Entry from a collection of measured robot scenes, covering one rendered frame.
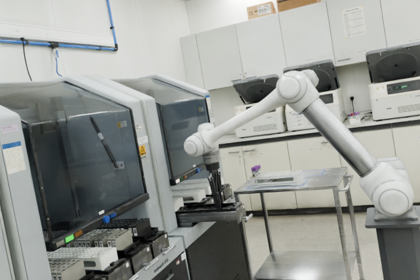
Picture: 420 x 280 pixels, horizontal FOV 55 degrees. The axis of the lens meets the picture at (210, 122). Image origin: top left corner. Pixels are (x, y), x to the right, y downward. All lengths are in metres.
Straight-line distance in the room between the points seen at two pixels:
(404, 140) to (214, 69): 2.20
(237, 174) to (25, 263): 3.39
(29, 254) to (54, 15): 2.25
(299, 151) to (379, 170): 2.61
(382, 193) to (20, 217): 1.32
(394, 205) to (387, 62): 2.88
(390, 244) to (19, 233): 1.53
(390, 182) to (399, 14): 2.94
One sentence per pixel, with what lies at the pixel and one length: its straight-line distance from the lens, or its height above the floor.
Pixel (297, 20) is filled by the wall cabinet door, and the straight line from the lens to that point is 4.62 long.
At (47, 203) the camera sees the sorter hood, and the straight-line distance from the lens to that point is 1.50.
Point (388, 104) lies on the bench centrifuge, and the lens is 4.23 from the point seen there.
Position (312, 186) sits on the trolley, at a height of 0.82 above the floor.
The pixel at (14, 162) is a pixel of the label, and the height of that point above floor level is 1.29.
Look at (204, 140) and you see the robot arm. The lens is 1.96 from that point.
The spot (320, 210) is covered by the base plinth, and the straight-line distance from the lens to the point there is 4.53.
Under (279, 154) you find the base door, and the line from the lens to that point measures 4.41.
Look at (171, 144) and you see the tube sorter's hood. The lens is 2.20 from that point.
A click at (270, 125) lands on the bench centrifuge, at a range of 4.38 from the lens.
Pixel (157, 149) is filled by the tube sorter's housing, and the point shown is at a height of 1.17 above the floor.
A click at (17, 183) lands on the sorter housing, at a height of 1.22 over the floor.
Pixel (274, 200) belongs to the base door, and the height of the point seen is 0.18.
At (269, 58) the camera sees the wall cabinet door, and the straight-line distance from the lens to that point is 4.65.
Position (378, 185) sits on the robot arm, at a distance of 1.80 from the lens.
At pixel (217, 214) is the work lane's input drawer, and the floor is 0.80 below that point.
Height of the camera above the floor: 1.37
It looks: 3 degrees down
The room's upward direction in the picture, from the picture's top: 10 degrees counter-clockwise
